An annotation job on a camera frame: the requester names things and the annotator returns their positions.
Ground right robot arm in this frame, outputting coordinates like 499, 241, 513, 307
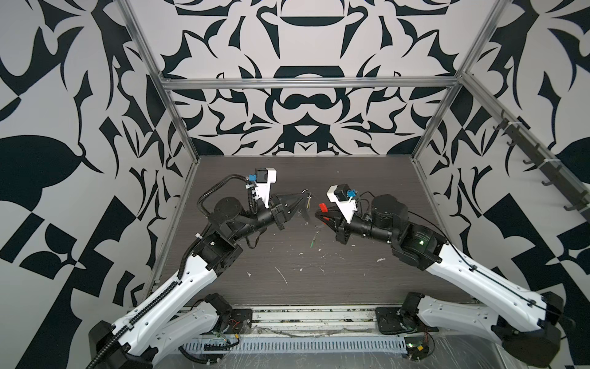
315, 190, 564, 368

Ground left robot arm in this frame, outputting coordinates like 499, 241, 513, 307
88, 189, 310, 368

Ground small circuit board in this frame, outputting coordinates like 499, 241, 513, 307
404, 335, 435, 361

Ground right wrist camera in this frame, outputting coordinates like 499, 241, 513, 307
327, 184, 357, 224

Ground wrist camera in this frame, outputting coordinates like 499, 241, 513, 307
327, 184, 357, 224
248, 168, 277, 208

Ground black corrugated cable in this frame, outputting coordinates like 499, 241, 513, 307
197, 174, 250, 218

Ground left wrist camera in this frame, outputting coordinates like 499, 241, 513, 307
248, 168, 277, 208

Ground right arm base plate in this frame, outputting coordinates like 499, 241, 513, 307
375, 307, 416, 335

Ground slotted cable duct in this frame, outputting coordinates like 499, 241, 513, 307
184, 336, 407, 355

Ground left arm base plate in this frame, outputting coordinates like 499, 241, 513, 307
218, 308, 253, 335

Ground wall hook rack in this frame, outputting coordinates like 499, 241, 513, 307
492, 110, 589, 222

